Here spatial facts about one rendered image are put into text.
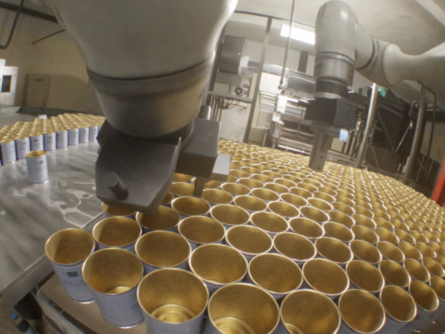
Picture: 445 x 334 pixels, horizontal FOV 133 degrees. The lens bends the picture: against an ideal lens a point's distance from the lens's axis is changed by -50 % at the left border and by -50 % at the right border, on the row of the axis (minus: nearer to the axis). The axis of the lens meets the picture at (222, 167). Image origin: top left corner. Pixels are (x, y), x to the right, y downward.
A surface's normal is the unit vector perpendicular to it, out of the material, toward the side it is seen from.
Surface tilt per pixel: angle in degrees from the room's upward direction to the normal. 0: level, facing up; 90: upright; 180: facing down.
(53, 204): 0
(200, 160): 135
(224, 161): 45
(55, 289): 2
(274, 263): 90
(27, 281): 90
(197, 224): 89
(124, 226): 89
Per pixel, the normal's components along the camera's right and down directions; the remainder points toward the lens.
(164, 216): -0.03, 0.27
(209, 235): -0.39, 0.20
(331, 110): -0.99, -0.15
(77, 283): 0.62, 0.31
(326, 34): -0.80, 0.14
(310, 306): -0.65, 0.11
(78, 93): 0.97, 0.22
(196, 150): 0.18, -0.46
